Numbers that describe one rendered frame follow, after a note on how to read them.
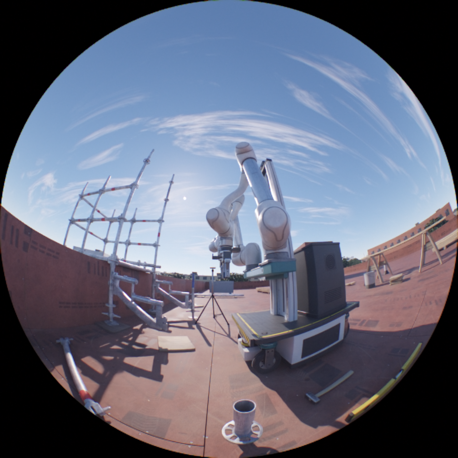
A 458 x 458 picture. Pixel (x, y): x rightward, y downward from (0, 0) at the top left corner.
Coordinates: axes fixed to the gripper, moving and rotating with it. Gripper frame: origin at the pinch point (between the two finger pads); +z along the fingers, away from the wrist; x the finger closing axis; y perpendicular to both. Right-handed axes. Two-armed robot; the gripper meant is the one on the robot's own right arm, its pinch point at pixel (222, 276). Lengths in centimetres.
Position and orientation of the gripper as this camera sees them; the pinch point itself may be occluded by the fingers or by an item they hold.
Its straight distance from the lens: 112.6
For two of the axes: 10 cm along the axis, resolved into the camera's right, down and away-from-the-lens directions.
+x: -1.2, 3.8, 9.2
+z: 0.1, 9.2, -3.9
